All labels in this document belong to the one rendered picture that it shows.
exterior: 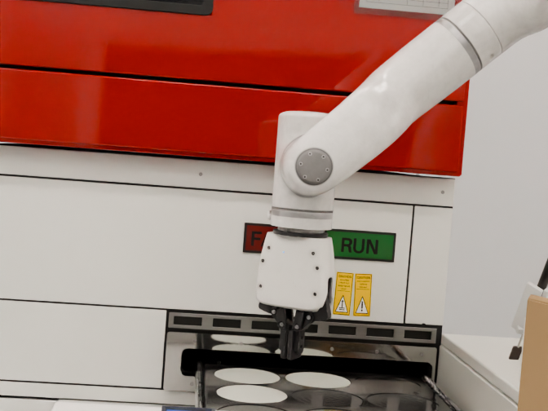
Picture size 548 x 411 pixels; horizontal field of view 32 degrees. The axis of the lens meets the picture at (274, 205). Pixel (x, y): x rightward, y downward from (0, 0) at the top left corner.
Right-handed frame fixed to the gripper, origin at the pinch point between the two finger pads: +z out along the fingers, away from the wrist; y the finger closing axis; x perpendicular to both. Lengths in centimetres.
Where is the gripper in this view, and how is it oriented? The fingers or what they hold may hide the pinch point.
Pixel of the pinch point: (291, 343)
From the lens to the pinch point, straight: 134.2
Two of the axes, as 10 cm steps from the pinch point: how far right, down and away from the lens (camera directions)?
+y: 8.7, 0.9, -4.8
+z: -0.8, 10.0, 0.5
